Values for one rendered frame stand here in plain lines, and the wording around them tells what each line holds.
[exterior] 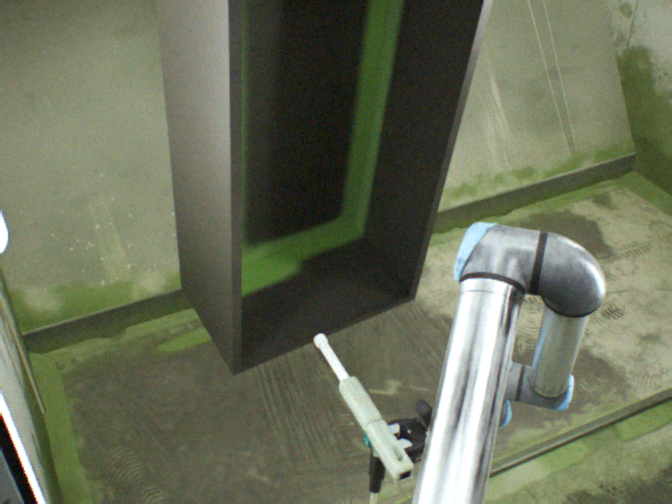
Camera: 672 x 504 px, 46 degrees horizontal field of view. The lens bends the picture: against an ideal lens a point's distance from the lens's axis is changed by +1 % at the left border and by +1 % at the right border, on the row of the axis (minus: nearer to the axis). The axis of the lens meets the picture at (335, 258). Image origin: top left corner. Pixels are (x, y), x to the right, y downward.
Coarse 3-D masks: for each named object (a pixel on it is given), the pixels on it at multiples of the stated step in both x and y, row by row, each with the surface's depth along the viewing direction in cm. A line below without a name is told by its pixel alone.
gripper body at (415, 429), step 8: (408, 424) 189; (416, 424) 189; (424, 424) 189; (400, 432) 191; (408, 432) 187; (416, 432) 187; (424, 432) 187; (408, 440) 186; (416, 440) 185; (424, 440) 185; (424, 448) 189; (408, 456) 189; (416, 456) 188
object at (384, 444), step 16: (320, 336) 207; (336, 368) 199; (352, 384) 193; (352, 400) 189; (368, 400) 189; (368, 416) 184; (368, 432) 183; (384, 432) 181; (384, 448) 177; (400, 448) 177; (384, 464) 178; (400, 464) 173; (400, 480) 174
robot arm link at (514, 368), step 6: (510, 360) 188; (510, 366) 187; (516, 366) 188; (510, 372) 187; (516, 372) 186; (510, 378) 186; (516, 378) 186; (510, 384) 186; (516, 384) 185; (510, 390) 186; (516, 390) 186; (504, 396) 188; (510, 396) 187; (504, 402) 193
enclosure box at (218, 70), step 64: (192, 0) 143; (256, 0) 175; (320, 0) 184; (384, 0) 194; (448, 0) 175; (192, 64) 155; (256, 64) 187; (320, 64) 198; (384, 64) 206; (448, 64) 182; (192, 128) 169; (256, 128) 201; (320, 128) 214; (384, 128) 216; (448, 128) 190; (192, 192) 185; (256, 192) 218; (320, 192) 232; (384, 192) 228; (192, 256) 205; (256, 256) 237; (320, 256) 242; (384, 256) 242; (256, 320) 223; (320, 320) 225
